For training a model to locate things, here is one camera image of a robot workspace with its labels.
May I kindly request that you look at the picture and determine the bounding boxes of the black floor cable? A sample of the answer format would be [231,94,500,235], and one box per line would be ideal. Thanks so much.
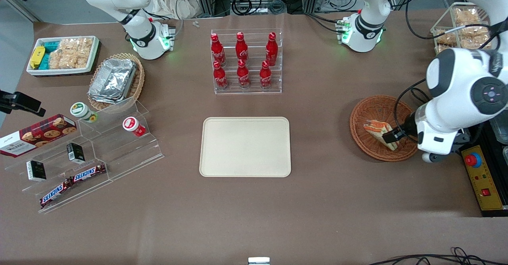
[367,247,508,265]

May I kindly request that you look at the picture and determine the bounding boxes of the red-lid white cup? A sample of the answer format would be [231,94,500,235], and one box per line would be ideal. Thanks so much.
[122,116,146,137]

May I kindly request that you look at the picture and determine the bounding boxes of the clear rice cracker pack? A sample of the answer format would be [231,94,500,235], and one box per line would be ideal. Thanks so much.
[73,37,94,69]
[48,39,78,70]

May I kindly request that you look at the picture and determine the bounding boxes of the brown chocolate bar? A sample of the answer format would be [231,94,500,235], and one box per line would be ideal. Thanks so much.
[71,163,107,183]
[40,180,74,209]

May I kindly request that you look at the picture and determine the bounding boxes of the clear cracker bag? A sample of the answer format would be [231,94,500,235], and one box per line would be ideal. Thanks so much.
[458,26,492,48]
[454,7,489,26]
[434,30,458,46]

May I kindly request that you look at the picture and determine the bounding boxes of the beige plastic tray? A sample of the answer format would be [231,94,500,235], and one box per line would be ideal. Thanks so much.
[199,117,292,178]

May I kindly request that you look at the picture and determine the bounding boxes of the red tartan cookie box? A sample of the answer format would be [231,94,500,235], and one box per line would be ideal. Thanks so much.
[0,114,77,158]

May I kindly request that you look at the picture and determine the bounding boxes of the yellow snack packet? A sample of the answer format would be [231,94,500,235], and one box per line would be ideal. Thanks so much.
[30,46,46,69]

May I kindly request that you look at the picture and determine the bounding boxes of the oval light wicker basket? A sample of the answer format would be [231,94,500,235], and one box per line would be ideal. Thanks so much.
[87,52,145,111]

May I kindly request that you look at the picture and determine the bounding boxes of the white rectangular snack bin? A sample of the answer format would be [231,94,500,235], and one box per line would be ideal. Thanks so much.
[26,36,100,77]

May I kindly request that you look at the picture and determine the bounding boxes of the white wire basket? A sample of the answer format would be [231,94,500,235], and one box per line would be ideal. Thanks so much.
[430,2,497,55]

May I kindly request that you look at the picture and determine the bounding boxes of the round brown wicker basket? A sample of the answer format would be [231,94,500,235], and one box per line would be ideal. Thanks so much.
[350,95,419,162]

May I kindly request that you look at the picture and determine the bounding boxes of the black hanging cable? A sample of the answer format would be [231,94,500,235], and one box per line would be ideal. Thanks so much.
[405,0,495,40]

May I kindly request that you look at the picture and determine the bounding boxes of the clear acrylic stepped shelf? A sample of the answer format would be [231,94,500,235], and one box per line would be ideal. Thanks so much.
[5,96,165,214]

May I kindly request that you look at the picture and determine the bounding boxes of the yellow emergency stop box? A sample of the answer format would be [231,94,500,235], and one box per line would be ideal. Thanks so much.
[460,145,507,217]

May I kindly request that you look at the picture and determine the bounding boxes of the green-lid white cup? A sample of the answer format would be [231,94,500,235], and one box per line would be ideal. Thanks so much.
[70,102,98,123]

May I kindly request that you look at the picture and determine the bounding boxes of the clear acrylic bottle rack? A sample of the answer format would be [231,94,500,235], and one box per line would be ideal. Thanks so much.
[210,28,283,95]

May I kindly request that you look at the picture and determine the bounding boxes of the cream cloth bag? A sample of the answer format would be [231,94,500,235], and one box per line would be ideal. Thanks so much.
[149,0,199,19]

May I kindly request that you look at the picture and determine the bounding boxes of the small black box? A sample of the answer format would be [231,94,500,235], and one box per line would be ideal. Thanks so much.
[66,142,85,164]
[26,160,47,182]

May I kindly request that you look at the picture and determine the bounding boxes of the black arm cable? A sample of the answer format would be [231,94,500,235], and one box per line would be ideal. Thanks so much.
[393,79,429,140]

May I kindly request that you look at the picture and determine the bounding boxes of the stacked aluminium foil trays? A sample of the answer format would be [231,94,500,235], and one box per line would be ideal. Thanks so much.
[88,58,137,104]

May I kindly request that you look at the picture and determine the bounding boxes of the black clamp mount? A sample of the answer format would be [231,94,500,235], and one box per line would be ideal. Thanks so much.
[0,90,46,117]

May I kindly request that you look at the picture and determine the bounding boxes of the plastic-wrapped triangle sandwich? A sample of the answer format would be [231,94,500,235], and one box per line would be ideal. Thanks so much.
[364,119,400,151]

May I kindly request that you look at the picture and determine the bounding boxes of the red cola bottle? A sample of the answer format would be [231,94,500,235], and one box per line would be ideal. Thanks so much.
[235,32,249,65]
[265,32,278,66]
[213,61,229,90]
[237,59,251,89]
[210,33,227,67]
[259,60,272,88]

